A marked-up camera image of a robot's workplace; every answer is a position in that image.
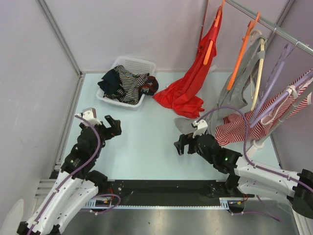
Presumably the cream wooden hanger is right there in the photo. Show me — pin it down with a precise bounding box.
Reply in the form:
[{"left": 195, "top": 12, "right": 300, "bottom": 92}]
[{"left": 250, "top": 29, "right": 267, "bottom": 111}]

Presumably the white cable duct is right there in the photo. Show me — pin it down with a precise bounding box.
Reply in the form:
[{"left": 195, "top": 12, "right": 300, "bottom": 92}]
[{"left": 82, "top": 198, "right": 246, "bottom": 212}]

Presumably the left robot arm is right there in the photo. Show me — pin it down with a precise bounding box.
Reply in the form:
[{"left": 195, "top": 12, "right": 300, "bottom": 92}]
[{"left": 17, "top": 112, "right": 122, "bottom": 235}]

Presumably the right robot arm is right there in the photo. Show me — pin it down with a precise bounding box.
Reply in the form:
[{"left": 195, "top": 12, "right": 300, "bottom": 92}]
[{"left": 174, "top": 134, "right": 313, "bottom": 219}]

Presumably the red white striped garment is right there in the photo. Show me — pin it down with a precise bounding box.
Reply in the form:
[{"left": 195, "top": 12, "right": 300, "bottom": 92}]
[{"left": 215, "top": 70, "right": 313, "bottom": 145}]

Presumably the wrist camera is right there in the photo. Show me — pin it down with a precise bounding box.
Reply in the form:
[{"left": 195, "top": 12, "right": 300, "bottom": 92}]
[
  {"left": 75, "top": 108, "right": 102, "bottom": 126},
  {"left": 192, "top": 119, "right": 208, "bottom": 138}
]

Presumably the orange hanger with red garment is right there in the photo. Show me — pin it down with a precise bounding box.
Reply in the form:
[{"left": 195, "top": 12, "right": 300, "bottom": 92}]
[{"left": 203, "top": 0, "right": 226, "bottom": 66}]

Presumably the metal clothes rail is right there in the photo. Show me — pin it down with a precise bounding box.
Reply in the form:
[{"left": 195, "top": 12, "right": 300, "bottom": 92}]
[{"left": 226, "top": 0, "right": 313, "bottom": 56}]

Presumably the grey garment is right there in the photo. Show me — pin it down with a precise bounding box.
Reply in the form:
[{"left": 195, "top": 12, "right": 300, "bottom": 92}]
[{"left": 174, "top": 34, "right": 266, "bottom": 135}]

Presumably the black white striped tank top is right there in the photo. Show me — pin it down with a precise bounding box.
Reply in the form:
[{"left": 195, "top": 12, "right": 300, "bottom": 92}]
[{"left": 103, "top": 65, "right": 150, "bottom": 105}]

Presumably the white laundry basket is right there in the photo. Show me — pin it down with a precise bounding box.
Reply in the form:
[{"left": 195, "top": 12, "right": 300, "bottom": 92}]
[{"left": 96, "top": 56, "right": 159, "bottom": 110}]

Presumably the dark red navy garment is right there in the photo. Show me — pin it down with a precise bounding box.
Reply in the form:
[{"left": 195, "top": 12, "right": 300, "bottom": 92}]
[{"left": 139, "top": 76, "right": 159, "bottom": 96}]

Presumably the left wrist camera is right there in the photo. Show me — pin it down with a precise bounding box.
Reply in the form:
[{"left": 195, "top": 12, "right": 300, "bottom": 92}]
[{"left": 75, "top": 108, "right": 102, "bottom": 126}]

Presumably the orange plastic hanger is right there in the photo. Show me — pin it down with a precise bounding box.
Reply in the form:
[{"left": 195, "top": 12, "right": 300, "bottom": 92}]
[{"left": 226, "top": 12, "right": 260, "bottom": 91}]

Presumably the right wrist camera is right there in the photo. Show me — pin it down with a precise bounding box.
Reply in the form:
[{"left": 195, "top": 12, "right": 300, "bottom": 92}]
[{"left": 192, "top": 119, "right": 208, "bottom": 138}]

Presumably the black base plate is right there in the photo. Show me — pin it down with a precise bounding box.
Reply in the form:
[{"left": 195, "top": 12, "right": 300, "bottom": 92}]
[{"left": 104, "top": 180, "right": 254, "bottom": 206}]

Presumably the purple plastic hanger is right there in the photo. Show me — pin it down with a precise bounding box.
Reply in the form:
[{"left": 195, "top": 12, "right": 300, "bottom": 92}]
[{"left": 249, "top": 43, "right": 313, "bottom": 128}]

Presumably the navy blue garment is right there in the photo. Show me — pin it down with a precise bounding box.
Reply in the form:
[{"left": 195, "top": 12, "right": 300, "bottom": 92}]
[{"left": 97, "top": 69, "right": 121, "bottom": 95}]

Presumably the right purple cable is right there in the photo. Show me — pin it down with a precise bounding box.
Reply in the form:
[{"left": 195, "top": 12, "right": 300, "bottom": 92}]
[{"left": 197, "top": 106, "right": 313, "bottom": 187}]

